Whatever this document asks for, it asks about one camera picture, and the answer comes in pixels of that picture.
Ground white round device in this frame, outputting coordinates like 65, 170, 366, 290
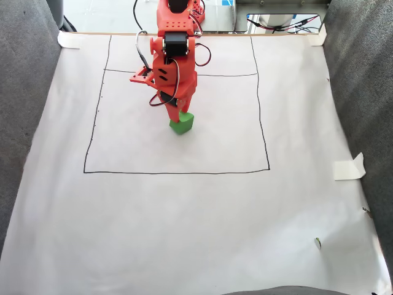
257, 14, 294, 29

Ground white paper sheet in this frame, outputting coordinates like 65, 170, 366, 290
0, 32, 392, 295

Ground red white black servo wire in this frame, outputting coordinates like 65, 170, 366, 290
149, 6, 212, 108

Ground metal frame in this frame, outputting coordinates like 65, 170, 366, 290
235, 0, 331, 34

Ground orange gripper camera mount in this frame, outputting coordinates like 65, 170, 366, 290
129, 66, 156, 86

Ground black camera cable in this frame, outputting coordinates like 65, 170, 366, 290
133, 0, 154, 73

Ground dark grey post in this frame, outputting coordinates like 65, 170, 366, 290
47, 0, 77, 33

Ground green block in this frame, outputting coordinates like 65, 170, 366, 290
169, 111, 195, 135

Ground grey fabric panel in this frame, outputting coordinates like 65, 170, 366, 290
322, 0, 393, 277
0, 0, 62, 259

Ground white tape piece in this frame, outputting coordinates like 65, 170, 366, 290
333, 152, 367, 181
57, 30, 81, 50
308, 23, 327, 47

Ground red and black cables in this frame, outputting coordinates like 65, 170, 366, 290
247, 15, 322, 34

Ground metal base plate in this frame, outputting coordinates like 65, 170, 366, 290
199, 4, 236, 33

